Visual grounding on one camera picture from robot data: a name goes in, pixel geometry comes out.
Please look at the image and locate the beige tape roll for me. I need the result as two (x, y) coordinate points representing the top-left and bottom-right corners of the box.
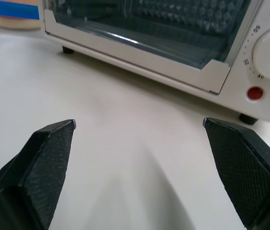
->
(0, 13), (41, 31)

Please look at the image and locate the white toaster oven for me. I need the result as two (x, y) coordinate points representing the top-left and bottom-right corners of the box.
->
(38, 0), (270, 126)

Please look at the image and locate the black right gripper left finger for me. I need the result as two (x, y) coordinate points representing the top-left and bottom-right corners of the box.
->
(0, 118), (77, 230)

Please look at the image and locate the glass oven door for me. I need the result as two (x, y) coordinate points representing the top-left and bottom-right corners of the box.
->
(42, 0), (263, 94)

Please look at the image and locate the white timer knob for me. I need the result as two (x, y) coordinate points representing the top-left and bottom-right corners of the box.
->
(251, 24), (270, 81)

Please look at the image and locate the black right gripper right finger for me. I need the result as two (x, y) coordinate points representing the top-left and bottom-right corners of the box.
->
(202, 117), (270, 230)

